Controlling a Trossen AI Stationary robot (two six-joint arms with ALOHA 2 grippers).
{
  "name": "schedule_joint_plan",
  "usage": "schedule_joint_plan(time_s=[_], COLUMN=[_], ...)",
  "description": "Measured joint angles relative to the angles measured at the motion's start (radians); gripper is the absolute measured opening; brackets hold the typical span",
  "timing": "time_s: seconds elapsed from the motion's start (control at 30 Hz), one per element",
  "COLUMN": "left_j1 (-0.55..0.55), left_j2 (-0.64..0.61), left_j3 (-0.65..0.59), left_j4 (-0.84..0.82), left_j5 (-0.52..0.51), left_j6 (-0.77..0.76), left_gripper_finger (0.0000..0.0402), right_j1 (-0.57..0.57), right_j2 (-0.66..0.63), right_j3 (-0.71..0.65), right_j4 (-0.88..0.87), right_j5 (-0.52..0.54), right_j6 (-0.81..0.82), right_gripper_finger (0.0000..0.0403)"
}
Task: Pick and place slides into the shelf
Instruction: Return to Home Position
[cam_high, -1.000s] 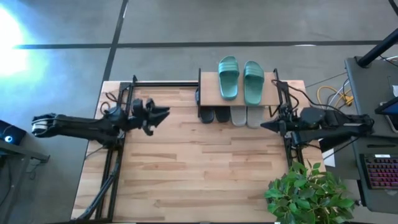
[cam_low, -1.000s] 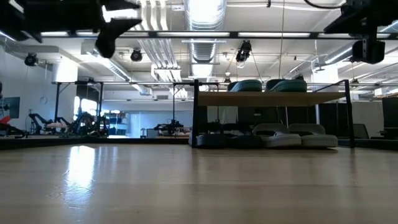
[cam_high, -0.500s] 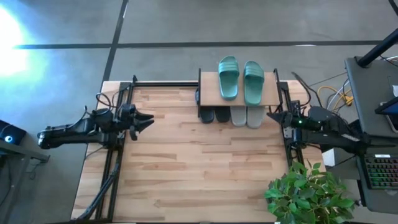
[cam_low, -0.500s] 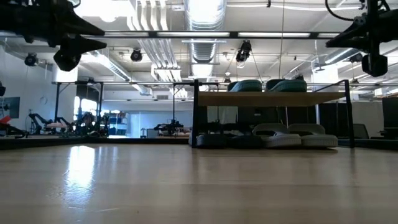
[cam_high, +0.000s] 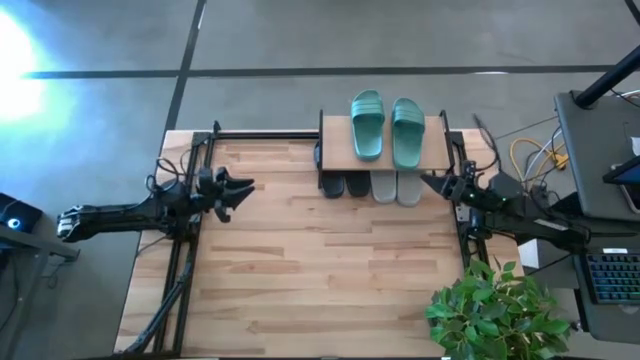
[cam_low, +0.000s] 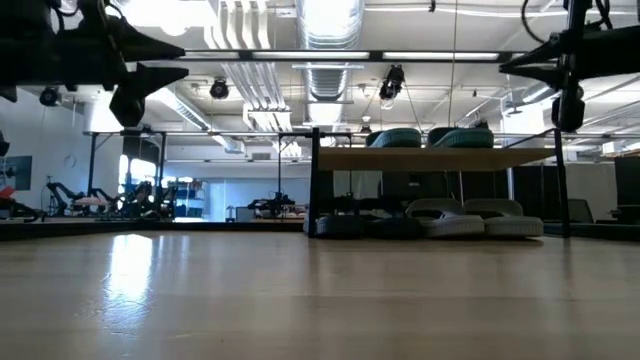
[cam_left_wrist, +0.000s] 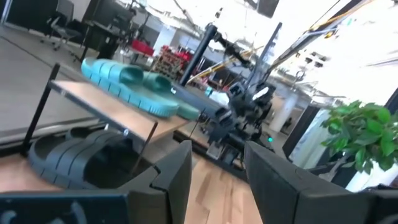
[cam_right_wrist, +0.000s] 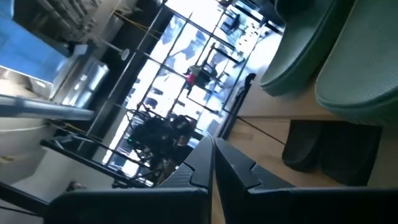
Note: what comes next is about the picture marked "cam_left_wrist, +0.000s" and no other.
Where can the grey desk with pole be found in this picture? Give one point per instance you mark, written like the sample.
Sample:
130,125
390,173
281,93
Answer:
199,99

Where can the black background desk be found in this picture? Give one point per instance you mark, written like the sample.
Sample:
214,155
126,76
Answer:
105,25

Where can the grey office chair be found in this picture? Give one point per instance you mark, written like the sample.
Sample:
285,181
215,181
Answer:
63,25

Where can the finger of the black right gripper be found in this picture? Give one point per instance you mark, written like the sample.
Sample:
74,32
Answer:
216,133
227,123

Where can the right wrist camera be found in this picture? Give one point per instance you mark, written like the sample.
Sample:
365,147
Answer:
261,93

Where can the green leafy plant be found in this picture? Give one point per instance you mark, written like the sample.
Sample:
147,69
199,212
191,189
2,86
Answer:
363,133

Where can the teal slide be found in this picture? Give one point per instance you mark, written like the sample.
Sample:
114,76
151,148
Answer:
124,74
157,82

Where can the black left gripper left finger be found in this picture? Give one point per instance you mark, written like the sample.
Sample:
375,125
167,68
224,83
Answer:
168,193

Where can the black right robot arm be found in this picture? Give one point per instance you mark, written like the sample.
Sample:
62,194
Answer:
262,132

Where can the wooden shelf with black frame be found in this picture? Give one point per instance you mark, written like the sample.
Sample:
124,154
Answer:
102,105

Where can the white plant pot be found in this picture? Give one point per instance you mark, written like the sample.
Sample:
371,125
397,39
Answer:
370,180

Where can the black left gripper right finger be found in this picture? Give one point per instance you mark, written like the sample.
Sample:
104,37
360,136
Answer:
289,199

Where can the red parts rack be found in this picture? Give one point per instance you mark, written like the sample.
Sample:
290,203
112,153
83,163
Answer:
172,63

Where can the black desk pole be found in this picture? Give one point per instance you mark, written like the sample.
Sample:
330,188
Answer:
199,53

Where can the red crate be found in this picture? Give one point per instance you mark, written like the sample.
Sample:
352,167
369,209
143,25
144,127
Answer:
142,47

